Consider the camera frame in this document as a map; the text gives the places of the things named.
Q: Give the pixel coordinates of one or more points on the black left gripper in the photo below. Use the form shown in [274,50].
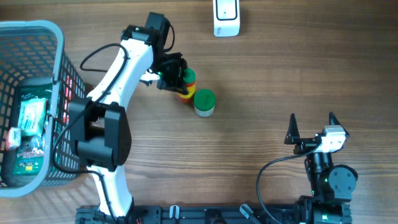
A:
[176,81]

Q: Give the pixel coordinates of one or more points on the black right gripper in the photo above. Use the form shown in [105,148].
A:
[293,137]

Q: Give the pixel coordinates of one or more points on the red sauce bottle green cap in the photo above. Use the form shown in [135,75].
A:
[190,83]

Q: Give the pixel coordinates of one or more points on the green lid jar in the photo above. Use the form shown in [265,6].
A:
[204,102]

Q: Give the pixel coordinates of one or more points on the green glove package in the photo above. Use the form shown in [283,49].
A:
[30,154]

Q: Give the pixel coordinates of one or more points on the teal wipes packet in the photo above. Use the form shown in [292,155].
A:
[32,117]

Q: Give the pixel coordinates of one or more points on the red white small box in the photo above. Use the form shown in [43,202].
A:
[13,139]

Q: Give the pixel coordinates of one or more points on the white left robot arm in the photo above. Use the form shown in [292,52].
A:
[99,130]

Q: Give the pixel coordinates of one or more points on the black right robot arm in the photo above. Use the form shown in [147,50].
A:
[331,185]

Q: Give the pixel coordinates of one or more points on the white barcode scanner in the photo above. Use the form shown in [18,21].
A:
[226,18]

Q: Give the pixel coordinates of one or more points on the grey plastic basket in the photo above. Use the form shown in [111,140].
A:
[33,54]

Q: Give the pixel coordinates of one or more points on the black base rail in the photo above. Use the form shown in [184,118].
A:
[211,214]

